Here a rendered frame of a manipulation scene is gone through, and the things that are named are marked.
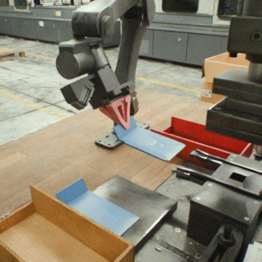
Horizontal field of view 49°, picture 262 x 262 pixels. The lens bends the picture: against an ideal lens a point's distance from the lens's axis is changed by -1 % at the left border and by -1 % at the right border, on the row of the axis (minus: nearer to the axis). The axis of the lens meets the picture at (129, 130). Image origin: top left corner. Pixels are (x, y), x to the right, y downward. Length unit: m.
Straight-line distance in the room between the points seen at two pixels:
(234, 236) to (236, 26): 0.31
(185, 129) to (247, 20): 0.50
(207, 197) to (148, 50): 5.81
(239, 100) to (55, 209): 0.37
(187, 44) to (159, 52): 0.66
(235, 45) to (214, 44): 5.02
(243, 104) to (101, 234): 0.30
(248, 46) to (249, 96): 0.07
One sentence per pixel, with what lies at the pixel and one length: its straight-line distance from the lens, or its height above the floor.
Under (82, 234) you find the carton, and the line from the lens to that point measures 0.53.
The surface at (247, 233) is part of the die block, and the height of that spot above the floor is 0.97.
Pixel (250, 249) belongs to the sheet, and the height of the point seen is 0.95.
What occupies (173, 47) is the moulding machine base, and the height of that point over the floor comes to 0.34.
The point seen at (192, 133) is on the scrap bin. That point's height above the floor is 0.92.
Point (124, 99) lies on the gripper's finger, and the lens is 0.68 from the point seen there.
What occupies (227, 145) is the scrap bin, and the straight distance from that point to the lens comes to 0.85.
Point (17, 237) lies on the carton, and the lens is 0.59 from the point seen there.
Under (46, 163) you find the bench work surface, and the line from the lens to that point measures 0.79.
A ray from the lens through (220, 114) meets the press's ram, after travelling 0.46.
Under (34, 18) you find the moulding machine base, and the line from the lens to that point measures 9.22.
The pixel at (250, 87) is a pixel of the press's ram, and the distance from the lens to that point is 0.47.
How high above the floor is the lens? 1.30
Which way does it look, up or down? 25 degrees down
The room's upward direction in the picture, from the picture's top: straight up
